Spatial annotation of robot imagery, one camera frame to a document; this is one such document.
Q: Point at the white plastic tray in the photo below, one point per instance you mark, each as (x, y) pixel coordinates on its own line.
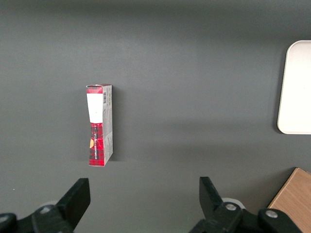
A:
(296, 89)

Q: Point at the red tartan cardboard box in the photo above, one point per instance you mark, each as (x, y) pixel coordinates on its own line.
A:
(99, 126)

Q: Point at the light wooden board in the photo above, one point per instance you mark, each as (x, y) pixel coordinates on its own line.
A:
(295, 196)

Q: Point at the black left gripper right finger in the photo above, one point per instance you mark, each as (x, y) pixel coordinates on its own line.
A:
(213, 204)

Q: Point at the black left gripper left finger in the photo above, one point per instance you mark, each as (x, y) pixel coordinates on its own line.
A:
(73, 201)

